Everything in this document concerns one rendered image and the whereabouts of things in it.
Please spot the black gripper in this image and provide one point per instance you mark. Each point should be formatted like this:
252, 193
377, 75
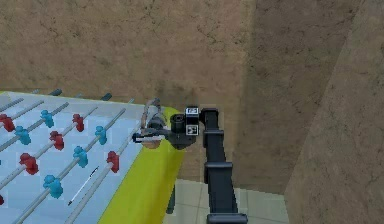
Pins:
178, 138

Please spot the yellow table football table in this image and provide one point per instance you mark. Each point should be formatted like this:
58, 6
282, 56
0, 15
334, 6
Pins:
146, 186

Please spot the black and white pen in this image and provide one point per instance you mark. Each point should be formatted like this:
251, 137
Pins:
84, 185

